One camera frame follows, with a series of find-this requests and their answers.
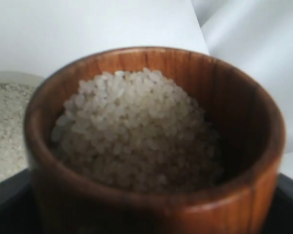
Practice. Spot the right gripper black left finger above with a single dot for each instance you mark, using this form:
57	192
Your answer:
18	211

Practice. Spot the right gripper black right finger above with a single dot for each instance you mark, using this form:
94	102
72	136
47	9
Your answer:
280	217

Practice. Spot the brown wooden cup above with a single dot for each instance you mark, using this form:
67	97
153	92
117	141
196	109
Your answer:
253	139

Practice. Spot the cream ceramic bowl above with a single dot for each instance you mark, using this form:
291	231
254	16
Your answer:
15	91

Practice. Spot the white backdrop curtain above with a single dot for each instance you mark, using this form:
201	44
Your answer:
257	37

